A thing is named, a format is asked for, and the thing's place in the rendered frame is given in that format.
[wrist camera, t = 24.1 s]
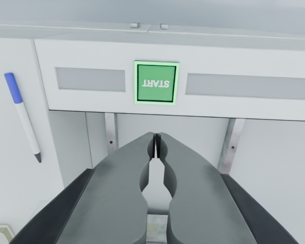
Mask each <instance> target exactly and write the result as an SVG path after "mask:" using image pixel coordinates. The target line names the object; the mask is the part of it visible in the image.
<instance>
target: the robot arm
mask: <svg viewBox="0 0 305 244"><path fill-rule="evenodd" d="M155 145H156V152H157V158H159V159H160V161H161V162H162V163H163V165H164V166H165V169H164V180H163V184H164V186H165V187H166V188H167V190H168V191H169V192H170V194H171V197H172V200H171V202H170V203H169V210H168V221H167V230H166V236H167V244H299V243H298V242H297V241H296V240H295V239H294V237H293V236H292V235H291V234H290V233H289V232H288V231H287V230H286V229H285V228H284V227H283V226H282V225H281V224H280V223H279V222H278V221H277V220H276V219H275V218H274V217H273V216H272V215H271V214H270V213H269V212H267V211H266V210H265V209H264V208H263V207H262V206H261V205H260V204H259V203H258V202H257V201H256V200H255V199H254V198H253V197H252V196H251V195H250V194H249V193H248V192H246V191H245V190H244V189H243V188H242V187H241V186H240V185H239V184H238V183H237V182H236V181H235V180H234V179H233V178H232V177H231V176H230V175H229V174H221V173H220V172H219V171H218V170H217V169H216V168H215V167H214V166H213V165H212V164H211V163H210V162H209V161H208V160H206V159H205V158H204V157H203V156H201V155H200V154H199V153H197V152H196V151H194V150H193V149H191V148H189V147H187V146H186V145H184V144H183V143H181V142H179V141H178V140H176V139H175V138H173V137H172V136H170V135H168V134H166V133H163V132H160V133H153V132H147V133H145V134H144V135H142V136H140V137H138V138H136V139H135V140H133V141H131V142H129V143H127V144H126V145H124V146H122V147H120V148H118V149H117V150H115V151H113V152H112V153H111V154H109V155H108V156H106V157H105V158H104V159H103V160H102V161H101V162H99V163H98V164H97V165H96V166H95V167H94V168H93V169H91V168H87V169H86V170H84V171H83V172H82V173H81V174H80V175H79V176H78V177H77V178H76V179H75V180H73V181H72V182H71V183H70V184H69V185H68V186H67V187H66V188H65V189H63V190H62V191H61V192H60V193H59V194H58V195H57V196H56V197H55V198H54V199H52V200H51V201H50V203H48V204H47V205H46V206H45V207H44V208H43V209H42V210H41V211H40V212H38V213H37V214H36V215H35V216H34V217H33V218H32V219H31V220H30V221H29V222H28V223H27V224H26V225H25V226H24V227H23V228H22V229H21V230H20V231H19V233H18V234H17V235H16V236H15V237H14V238H13V239H12V240H11V241H10V242H9V244H146V235H147V213H148V204H147V201H146V200H145V198H144V196H143V194H142V192H143V190H144V189H145V187H146V186H147V185H148V183H149V166H150V161H151V160H152V158H154V157H155Z"/></svg>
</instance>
